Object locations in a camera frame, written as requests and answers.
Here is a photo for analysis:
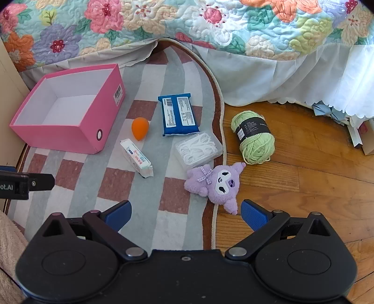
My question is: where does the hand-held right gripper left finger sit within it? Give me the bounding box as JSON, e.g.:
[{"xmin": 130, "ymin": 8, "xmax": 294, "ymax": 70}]
[{"xmin": 42, "ymin": 200, "xmax": 148, "ymax": 261}]

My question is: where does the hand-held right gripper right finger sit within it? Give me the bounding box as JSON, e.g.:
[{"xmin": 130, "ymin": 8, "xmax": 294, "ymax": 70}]
[{"xmin": 225, "ymin": 199, "xmax": 332, "ymax": 261}]

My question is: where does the purple plush toy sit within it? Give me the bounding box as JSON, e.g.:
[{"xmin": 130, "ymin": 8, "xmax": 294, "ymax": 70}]
[{"xmin": 184, "ymin": 162, "xmax": 246, "ymax": 216}]

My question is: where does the pink storage box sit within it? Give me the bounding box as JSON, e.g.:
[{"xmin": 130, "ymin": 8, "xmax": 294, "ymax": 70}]
[{"xmin": 9, "ymin": 64, "xmax": 126, "ymax": 155}]

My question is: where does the white toothpaste box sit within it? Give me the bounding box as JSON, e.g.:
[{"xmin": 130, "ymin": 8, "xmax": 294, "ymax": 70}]
[{"xmin": 120, "ymin": 138, "xmax": 154, "ymax": 178}]

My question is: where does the green yarn ball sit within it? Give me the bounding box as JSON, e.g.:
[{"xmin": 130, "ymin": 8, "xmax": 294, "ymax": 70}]
[{"xmin": 231, "ymin": 110, "xmax": 276, "ymax": 165}]

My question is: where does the clear floss pick box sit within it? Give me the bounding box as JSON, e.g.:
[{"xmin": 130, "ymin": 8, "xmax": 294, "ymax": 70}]
[{"xmin": 174, "ymin": 131, "xmax": 223, "ymax": 170}]

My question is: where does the orange makeup sponge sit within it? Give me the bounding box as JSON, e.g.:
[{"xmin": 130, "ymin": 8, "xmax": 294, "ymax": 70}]
[{"xmin": 131, "ymin": 117, "xmax": 149, "ymax": 141}]

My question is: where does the blue wet wipes pack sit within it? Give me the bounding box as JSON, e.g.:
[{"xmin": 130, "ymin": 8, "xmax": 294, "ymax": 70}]
[{"xmin": 158, "ymin": 93, "xmax": 201, "ymax": 137}]

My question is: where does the beige fleece clothing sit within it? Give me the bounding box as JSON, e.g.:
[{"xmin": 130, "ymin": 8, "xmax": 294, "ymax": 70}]
[{"xmin": 0, "ymin": 210, "xmax": 28, "ymax": 304}]

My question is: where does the grey folded paper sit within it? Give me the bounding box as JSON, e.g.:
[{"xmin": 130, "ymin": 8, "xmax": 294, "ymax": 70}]
[{"xmin": 312, "ymin": 101, "xmax": 351, "ymax": 126}]

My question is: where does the white cardboard box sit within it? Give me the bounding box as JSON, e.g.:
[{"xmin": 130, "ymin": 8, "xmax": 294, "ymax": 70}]
[{"xmin": 348, "ymin": 117, "xmax": 374, "ymax": 157}]

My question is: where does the checkered round rug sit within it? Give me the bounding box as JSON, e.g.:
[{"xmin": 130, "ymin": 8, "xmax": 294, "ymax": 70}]
[{"xmin": 6, "ymin": 38, "xmax": 227, "ymax": 250}]

